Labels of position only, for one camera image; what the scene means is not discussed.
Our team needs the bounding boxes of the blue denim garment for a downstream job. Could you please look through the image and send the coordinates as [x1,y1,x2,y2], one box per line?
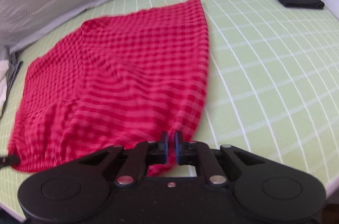
[1,45,23,117]

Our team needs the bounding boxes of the white shirt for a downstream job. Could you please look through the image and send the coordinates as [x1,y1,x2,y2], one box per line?
[0,59,9,111]

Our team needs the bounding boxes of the red checkered shorts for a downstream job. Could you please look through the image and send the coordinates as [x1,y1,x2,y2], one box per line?
[7,0,209,173]

